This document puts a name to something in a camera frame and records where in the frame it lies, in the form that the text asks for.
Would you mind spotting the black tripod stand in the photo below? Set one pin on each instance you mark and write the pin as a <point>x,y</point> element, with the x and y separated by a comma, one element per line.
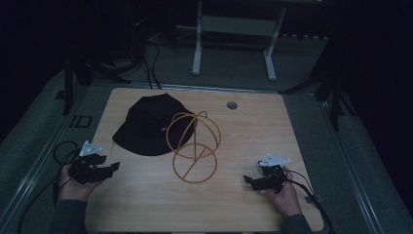
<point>87,78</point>
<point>328,94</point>

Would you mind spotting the white metal table frame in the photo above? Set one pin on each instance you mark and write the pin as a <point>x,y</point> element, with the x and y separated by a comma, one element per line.
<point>237,39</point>

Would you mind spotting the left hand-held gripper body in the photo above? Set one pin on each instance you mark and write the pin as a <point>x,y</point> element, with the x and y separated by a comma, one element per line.
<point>85,169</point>

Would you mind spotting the person's right hand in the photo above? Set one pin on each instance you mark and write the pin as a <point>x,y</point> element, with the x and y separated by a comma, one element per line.
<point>285,195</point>

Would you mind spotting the black bucket hat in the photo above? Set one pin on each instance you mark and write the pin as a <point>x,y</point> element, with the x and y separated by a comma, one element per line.
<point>152,125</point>

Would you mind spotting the person's left hand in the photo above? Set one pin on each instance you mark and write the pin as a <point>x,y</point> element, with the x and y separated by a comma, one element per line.
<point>75,186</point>

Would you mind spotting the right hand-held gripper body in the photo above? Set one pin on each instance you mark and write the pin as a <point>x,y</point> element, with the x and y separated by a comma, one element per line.
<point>271,175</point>

